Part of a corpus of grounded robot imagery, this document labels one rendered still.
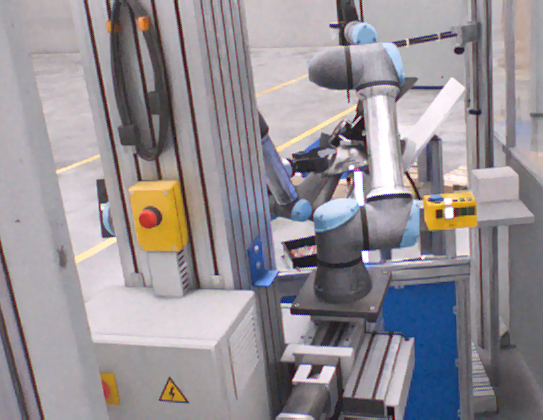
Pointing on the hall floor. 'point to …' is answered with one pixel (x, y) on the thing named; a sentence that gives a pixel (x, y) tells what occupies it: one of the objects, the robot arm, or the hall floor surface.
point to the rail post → (465, 348)
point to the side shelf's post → (493, 304)
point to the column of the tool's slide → (482, 150)
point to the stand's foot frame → (482, 387)
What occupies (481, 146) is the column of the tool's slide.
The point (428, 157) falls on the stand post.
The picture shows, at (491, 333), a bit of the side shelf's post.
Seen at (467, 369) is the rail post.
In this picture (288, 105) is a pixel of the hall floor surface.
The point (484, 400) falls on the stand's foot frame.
